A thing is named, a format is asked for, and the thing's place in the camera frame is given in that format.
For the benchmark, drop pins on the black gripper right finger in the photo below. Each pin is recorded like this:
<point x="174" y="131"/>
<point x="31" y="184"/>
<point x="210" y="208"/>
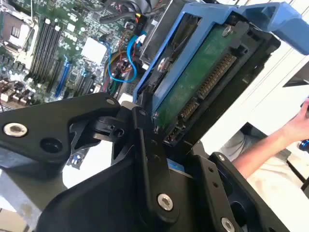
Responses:
<point x="210" y="174"/>

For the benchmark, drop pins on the person's hand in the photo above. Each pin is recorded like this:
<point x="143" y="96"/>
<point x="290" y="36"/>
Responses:
<point x="299" y="125"/>

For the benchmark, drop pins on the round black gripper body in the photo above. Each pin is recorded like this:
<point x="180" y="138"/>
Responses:
<point x="101" y="207"/>

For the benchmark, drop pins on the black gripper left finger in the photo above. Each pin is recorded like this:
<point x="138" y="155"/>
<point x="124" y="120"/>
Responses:
<point x="48" y="125"/>

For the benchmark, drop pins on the hard disk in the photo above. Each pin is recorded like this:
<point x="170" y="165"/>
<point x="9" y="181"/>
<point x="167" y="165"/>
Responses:
<point x="183" y="91"/>

